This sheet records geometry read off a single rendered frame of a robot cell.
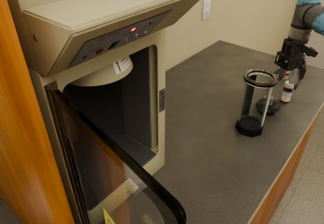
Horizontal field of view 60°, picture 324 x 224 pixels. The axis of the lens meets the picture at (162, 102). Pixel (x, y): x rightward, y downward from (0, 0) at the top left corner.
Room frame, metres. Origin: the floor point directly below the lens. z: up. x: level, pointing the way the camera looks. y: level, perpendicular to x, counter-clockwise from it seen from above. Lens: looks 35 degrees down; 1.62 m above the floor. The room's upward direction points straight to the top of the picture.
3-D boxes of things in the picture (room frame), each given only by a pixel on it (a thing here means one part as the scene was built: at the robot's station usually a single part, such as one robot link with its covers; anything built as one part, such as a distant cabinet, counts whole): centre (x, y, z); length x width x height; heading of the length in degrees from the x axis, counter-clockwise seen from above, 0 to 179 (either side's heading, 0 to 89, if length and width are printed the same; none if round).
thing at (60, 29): (0.48, 0.05, 1.46); 0.32 x 0.11 x 0.10; 140
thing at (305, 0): (1.00, -0.51, 1.33); 0.09 x 0.08 x 0.11; 7
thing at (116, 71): (0.59, 0.16, 1.34); 0.18 x 0.18 x 0.05
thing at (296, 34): (1.00, -0.51, 1.25); 0.08 x 0.08 x 0.05
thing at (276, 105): (0.93, -0.43, 0.97); 0.09 x 0.09 x 0.07
